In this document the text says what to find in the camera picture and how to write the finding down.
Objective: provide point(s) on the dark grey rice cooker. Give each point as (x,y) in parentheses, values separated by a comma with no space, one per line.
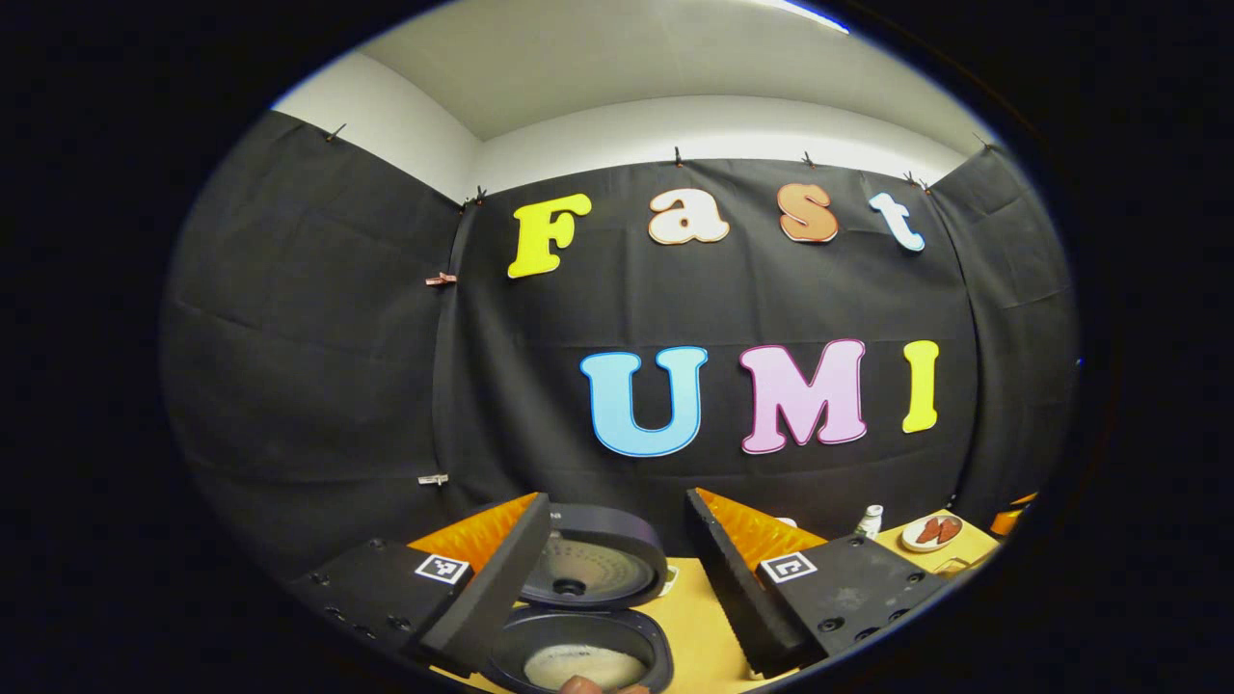
(598,569)

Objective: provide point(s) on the round white plate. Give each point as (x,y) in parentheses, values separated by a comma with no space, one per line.
(910,543)

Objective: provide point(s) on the small white rice portion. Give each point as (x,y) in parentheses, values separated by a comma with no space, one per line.
(588,665)

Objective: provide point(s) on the ceiling light strip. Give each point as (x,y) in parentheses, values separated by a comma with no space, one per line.
(819,16)

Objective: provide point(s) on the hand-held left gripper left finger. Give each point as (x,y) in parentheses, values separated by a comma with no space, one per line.
(501,588)

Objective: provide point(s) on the copper cloth clip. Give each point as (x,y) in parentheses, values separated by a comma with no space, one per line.
(442,280)

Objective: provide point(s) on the white plastic drink bottle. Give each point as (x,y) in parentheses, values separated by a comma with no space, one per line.
(870,523)

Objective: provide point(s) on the red meat slice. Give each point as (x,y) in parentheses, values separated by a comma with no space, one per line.
(927,532)
(948,528)

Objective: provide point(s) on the silver cloth clip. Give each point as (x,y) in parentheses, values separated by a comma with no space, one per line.
(433,479)

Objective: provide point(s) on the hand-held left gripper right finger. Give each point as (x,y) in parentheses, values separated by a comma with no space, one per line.
(733,598)

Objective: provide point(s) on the black backdrop cloth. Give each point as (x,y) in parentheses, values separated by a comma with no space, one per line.
(337,337)

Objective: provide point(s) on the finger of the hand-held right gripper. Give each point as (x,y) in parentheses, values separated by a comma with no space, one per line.
(1012,516)

